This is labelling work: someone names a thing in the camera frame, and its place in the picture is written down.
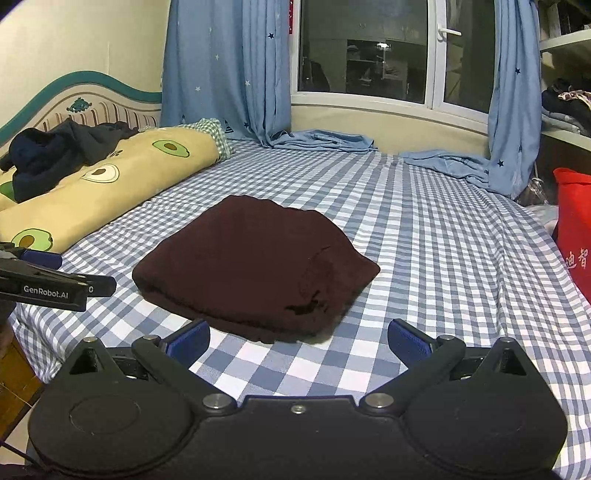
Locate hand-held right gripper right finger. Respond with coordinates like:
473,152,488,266
360,318,541,414

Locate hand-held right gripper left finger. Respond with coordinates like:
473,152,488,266
58,318,237,414

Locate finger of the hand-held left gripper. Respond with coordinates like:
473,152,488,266
87,275,117,298
0,241,64,271

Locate dark maroon garment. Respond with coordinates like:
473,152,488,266
131,195,382,344

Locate dark clothes pile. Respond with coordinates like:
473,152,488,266
0,117,140,204

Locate folded clothes on shelf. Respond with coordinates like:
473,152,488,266
540,78,591,138

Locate blue checked bed sheet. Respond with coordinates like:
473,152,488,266
9,138,591,480

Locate yellow avocado-print pillow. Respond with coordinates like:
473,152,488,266
0,127,223,256

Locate cream and teal headboard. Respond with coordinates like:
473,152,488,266
0,70,163,149

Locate green checked pillow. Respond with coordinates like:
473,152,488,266
178,117,238,162

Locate clear plastic bag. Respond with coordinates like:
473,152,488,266
515,173,558,209

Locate red bag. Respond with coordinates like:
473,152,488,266
553,167,591,306

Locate blue star-print curtain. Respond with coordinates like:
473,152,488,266
159,0,379,154
401,0,544,200

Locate white-framed window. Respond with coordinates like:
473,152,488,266
288,0,498,117

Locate white shelf unit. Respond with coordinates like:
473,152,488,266
536,0,591,206

